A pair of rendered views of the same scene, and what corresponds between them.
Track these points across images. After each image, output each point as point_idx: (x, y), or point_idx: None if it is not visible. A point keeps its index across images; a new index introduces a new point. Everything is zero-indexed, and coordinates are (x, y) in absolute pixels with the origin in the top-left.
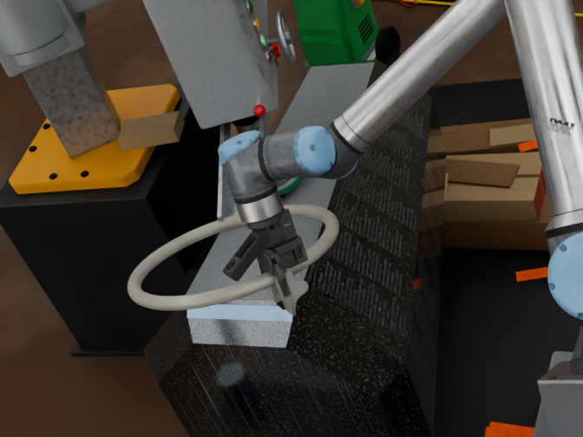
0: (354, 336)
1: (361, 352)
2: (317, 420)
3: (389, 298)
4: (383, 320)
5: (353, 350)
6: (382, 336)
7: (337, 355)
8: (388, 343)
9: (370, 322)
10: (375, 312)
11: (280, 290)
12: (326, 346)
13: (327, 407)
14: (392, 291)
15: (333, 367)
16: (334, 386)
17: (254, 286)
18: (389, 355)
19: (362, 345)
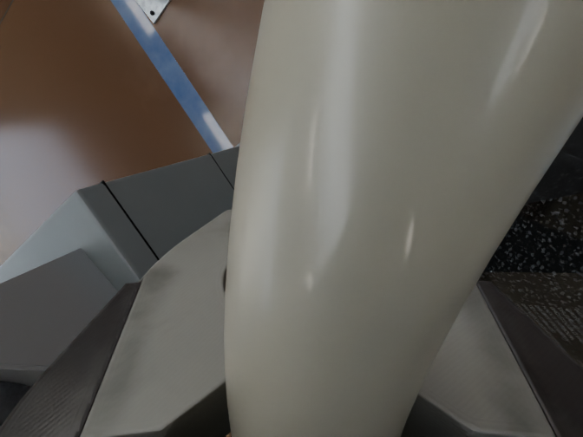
0: (548, 269)
1: (526, 253)
2: (568, 145)
3: (567, 347)
4: (541, 313)
5: (537, 249)
6: (520, 290)
7: (555, 227)
8: (507, 284)
9: (553, 302)
10: (561, 319)
11: (168, 308)
12: (580, 230)
13: (553, 164)
14: (574, 358)
15: (550, 209)
16: (541, 189)
17: (236, 179)
18: (492, 270)
19: (530, 264)
